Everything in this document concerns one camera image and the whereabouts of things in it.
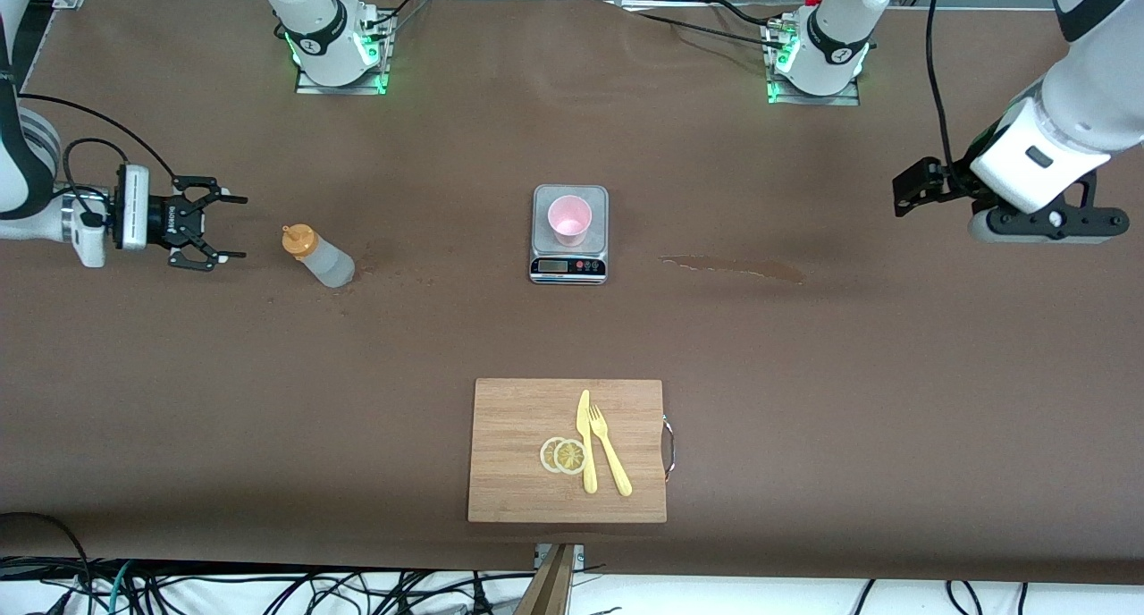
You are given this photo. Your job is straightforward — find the clear sauce bottle orange cap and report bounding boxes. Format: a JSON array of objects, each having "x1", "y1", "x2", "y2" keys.
[{"x1": 282, "y1": 224, "x2": 356, "y2": 289}]

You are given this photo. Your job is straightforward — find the pink plastic cup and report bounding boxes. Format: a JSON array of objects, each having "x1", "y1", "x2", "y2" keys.
[{"x1": 547, "y1": 195, "x2": 593, "y2": 248}]

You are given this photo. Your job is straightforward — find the silver digital kitchen scale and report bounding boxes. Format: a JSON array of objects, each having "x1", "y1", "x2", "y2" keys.
[{"x1": 529, "y1": 184, "x2": 610, "y2": 285}]

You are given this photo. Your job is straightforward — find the yellow plastic fork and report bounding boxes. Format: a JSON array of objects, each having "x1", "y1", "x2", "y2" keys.
[{"x1": 589, "y1": 404, "x2": 634, "y2": 497}]

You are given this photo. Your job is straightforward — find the yellow plastic knife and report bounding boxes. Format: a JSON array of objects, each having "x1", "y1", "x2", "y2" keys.
[{"x1": 576, "y1": 389, "x2": 598, "y2": 494}]

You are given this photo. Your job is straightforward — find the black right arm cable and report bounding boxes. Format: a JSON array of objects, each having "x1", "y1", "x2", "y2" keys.
[{"x1": 16, "y1": 91, "x2": 180, "y2": 227}]

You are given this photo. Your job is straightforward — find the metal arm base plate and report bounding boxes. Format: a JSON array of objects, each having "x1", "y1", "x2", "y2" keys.
[
  {"x1": 767, "y1": 21, "x2": 861, "y2": 106},
  {"x1": 295, "y1": 7, "x2": 391, "y2": 96}
]

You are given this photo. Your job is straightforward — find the black cable across table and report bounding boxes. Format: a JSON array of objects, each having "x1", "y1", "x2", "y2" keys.
[{"x1": 617, "y1": 0, "x2": 792, "y2": 53}]

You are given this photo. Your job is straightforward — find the black looped floor cable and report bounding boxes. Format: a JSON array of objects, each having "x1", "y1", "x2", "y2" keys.
[{"x1": 0, "y1": 512, "x2": 95, "y2": 615}]

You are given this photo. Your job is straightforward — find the teal floor cable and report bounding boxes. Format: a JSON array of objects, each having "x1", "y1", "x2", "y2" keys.
[{"x1": 105, "y1": 560, "x2": 137, "y2": 615}]

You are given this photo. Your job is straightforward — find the bamboo cutting board metal handle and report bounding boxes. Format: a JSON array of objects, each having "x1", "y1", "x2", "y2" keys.
[{"x1": 467, "y1": 378, "x2": 676, "y2": 524}]

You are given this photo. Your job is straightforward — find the wooden post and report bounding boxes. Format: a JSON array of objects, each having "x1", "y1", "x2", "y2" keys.
[{"x1": 514, "y1": 543, "x2": 576, "y2": 615}]

